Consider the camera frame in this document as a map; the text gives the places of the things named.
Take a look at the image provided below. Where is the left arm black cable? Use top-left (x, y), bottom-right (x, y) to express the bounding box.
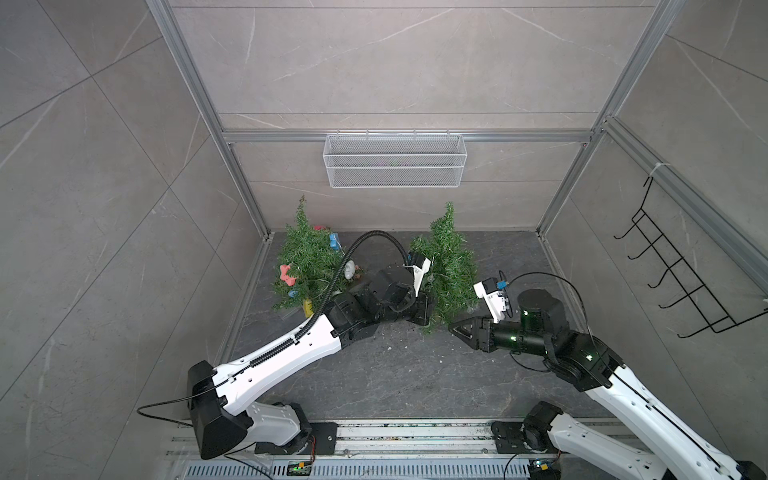
top-left (136, 230), bottom-right (412, 428)

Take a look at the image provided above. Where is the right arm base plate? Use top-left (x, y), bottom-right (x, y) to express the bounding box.
top-left (490, 421), bottom-right (559, 454)

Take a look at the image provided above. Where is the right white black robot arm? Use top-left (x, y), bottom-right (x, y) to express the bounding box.
top-left (451, 279), bottom-right (767, 479)

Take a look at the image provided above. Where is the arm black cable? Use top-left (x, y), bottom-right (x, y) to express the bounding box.
top-left (500, 271), bottom-right (721, 469)
top-left (136, 230), bottom-right (412, 428)

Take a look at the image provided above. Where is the black wire hook rack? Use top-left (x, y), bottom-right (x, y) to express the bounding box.
top-left (613, 176), bottom-right (767, 339)

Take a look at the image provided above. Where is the white wire mesh basket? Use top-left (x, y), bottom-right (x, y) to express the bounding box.
top-left (323, 133), bottom-right (468, 189)

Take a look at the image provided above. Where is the green christmas tree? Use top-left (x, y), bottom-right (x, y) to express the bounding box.
top-left (410, 202), bottom-right (478, 332)
top-left (273, 196), bottom-right (345, 313)

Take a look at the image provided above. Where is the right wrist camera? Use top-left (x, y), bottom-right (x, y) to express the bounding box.
top-left (473, 277), bottom-right (511, 324)

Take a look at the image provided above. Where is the pink star light plain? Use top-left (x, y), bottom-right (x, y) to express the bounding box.
top-left (279, 264), bottom-right (297, 287)

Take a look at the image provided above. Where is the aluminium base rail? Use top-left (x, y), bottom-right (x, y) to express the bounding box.
top-left (158, 418), bottom-right (610, 479)

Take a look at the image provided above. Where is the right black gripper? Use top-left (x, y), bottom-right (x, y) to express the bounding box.
top-left (447, 313), bottom-right (548, 358)

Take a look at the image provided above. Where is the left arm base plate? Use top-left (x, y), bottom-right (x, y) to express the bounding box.
top-left (254, 422), bottom-right (339, 455)

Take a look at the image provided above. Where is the blue star light centre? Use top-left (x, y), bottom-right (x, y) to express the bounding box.
top-left (329, 232), bottom-right (342, 251)

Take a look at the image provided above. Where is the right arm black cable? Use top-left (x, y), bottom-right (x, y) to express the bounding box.
top-left (500, 271), bottom-right (721, 469)

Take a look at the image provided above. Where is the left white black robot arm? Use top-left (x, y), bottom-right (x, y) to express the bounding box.
top-left (186, 264), bottom-right (430, 460)

